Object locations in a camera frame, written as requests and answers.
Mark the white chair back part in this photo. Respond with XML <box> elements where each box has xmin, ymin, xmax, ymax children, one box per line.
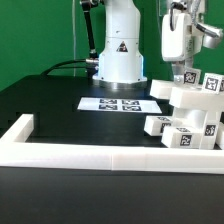
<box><xmin>150</xmin><ymin>80</ymin><xmax>224</xmax><ymax>112</ymax></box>

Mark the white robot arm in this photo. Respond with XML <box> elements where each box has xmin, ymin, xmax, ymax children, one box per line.
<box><xmin>93</xmin><ymin>0</ymin><xmax>223</xmax><ymax>89</ymax></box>

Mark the white U-shaped border frame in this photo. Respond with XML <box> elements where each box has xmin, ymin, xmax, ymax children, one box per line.
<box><xmin>0</xmin><ymin>114</ymin><xmax>224</xmax><ymax>174</ymax></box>

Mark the white tagged block front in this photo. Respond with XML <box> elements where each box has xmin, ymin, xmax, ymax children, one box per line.
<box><xmin>144</xmin><ymin>116</ymin><xmax>183</xmax><ymax>136</ymax></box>

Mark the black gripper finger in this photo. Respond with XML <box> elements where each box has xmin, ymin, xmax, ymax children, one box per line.
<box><xmin>171</xmin><ymin>62</ymin><xmax>187</xmax><ymax>84</ymax></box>

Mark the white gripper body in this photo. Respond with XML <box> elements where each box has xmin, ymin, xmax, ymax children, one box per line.
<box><xmin>161</xmin><ymin>13</ymin><xmax>202</xmax><ymax>62</ymax></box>

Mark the black cable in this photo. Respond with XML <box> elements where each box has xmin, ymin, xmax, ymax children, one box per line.
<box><xmin>40</xmin><ymin>59</ymin><xmax>98</xmax><ymax>76</ymax></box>

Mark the white flat tagged plank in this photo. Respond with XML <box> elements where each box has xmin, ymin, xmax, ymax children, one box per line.
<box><xmin>78</xmin><ymin>97</ymin><xmax>162</xmax><ymax>114</ymax></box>

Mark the white tagged cube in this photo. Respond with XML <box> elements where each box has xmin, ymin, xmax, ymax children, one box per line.
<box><xmin>202</xmin><ymin>73</ymin><xmax>224</xmax><ymax>94</ymax></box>
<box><xmin>184</xmin><ymin>67</ymin><xmax>201</xmax><ymax>85</ymax></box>

